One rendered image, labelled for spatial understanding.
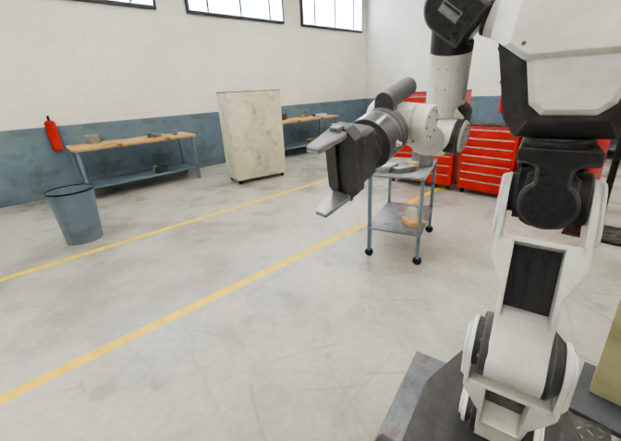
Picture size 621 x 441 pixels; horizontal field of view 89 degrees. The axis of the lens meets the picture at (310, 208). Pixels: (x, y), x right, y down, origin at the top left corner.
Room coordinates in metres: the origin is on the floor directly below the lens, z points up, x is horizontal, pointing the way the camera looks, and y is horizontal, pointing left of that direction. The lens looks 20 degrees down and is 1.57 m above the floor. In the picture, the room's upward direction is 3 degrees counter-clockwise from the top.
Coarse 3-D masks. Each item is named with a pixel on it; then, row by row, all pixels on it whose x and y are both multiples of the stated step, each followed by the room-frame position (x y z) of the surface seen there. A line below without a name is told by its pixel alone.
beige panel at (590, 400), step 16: (608, 336) 1.20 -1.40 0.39; (608, 352) 1.18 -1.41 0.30; (592, 368) 1.33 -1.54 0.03; (608, 368) 1.17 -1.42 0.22; (592, 384) 1.19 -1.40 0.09; (608, 384) 1.15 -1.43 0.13; (576, 400) 1.15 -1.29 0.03; (592, 400) 1.15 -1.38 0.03; (608, 400) 1.14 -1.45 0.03; (592, 416) 1.07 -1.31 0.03; (608, 416) 1.06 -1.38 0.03
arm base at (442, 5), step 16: (432, 0) 0.73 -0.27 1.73; (448, 0) 0.72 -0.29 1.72; (464, 0) 0.70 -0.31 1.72; (480, 0) 0.68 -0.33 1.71; (432, 16) 0.74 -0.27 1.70; (448, 16) 0.72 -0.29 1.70; (464, 16) 0.70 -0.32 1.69; (480, 16) 0.69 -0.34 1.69; (448, 32) 0.73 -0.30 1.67; (464, 32) 0.71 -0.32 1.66
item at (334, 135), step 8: (336, 128) 0.45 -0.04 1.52; (320, 136) 0.45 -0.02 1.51; (328, 136) 0.44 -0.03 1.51; (336, 136) 0.44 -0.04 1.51; (344, 136) 0.45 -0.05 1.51; (312, 144) 0.43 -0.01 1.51; (320, 144) 0.42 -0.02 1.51; (328, 144) 0.43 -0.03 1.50; (312, 152) 0.42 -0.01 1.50; (320, 152) 0.42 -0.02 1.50
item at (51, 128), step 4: (500, 100) 8.14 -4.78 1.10; (500, 104) 8.12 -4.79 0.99; (500, 108) 8.10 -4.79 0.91; (500, 112) 8.11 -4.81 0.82; (48, 116) 5.60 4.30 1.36; (48, 120) 5.59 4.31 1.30; (52, 120) 5.61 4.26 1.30; (44, 124) 5.54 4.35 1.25; (48, 124) 5.54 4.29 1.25; (52, 124) 5.57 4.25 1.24; (48, 128) 5.53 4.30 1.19; (52, 128) 5.56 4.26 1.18; (56, 128) 5.65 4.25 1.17; (48, 132) 5.54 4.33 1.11; (52, 132) 5.55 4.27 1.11; (56, 132) 5.60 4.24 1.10; (48, 136) 5.55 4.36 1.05; (52, 136) 5.54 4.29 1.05; (56, 136) 5.58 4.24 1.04; (52, 140) 5.53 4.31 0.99; (56, 140) 5.57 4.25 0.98; (60, 140) 5.64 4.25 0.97; (52, 144) 5.54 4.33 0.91; (56, 144) 5.55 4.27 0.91; (60, 144) 5.60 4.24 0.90; (56, 148) 5.54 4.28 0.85; (60, 148) 5.58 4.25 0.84
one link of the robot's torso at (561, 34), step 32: (512, 0) 0.62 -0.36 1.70; (544, 0) 0.58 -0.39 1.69; (576, 0) 0.56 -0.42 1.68; (608, 0) 0.54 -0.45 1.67; (480, 32) 0.72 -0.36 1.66; (512, 32) 0.61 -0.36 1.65; (544, 32) 0.58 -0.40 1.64; (576, 32) 0.55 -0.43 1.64; (608, 32) 0.53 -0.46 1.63; (512, 64) 0.63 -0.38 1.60; (544, 64) 0.58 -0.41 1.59; (576, 64) 0.56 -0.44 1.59; (608, 64) 0.53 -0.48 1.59; (512, 96) 0.63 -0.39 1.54; (544, 96) 0.58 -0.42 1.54; (576, 96) 0.55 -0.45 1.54; (608, 96) 0.53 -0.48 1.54; (512, 128) 0.63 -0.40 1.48; (544, 128) 0.59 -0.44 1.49; (576, 128) 0.56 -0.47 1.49; (608, 128) 0.54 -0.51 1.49
